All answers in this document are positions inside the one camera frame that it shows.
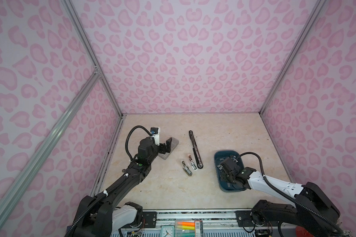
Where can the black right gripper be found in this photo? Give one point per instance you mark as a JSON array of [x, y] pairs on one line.
[[222, 173]]

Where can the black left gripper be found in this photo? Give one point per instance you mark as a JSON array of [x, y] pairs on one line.
[[162, 149]]

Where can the white mini stapler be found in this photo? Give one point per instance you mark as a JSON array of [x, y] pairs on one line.
[[186, 169]]

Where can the black long stapler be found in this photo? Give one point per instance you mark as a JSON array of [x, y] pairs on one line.
[[196, 151]]

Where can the pink mini stapler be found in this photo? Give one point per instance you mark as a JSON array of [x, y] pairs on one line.
[[192, 163]]

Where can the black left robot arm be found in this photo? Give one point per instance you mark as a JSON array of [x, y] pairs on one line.
[[100, 216]]

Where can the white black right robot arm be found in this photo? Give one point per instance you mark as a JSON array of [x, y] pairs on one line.
[[307, 206]]

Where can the grey stone block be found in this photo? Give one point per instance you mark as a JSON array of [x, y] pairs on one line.
[[175, 144]]

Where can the teal plastic tray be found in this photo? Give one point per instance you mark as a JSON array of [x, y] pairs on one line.
[[219, 157]]

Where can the highlighter pen set box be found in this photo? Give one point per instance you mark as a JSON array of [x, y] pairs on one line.
[[189, 228]]

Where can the teal alarm clock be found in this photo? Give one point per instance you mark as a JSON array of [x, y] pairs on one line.
[[167, 231]]

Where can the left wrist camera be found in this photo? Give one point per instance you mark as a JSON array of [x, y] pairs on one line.
[[155, 134]]

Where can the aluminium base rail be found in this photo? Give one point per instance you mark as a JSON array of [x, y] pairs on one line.
[[212, 223]]

